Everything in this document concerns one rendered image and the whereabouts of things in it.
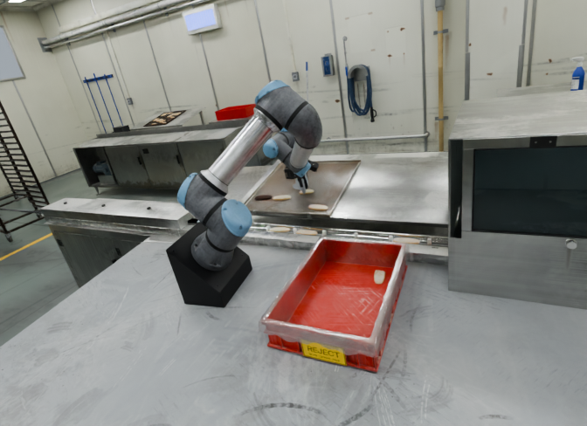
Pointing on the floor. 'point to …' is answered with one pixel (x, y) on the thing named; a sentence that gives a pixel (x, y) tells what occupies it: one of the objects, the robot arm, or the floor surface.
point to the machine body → (94, 246)
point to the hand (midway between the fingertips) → (306, 188)
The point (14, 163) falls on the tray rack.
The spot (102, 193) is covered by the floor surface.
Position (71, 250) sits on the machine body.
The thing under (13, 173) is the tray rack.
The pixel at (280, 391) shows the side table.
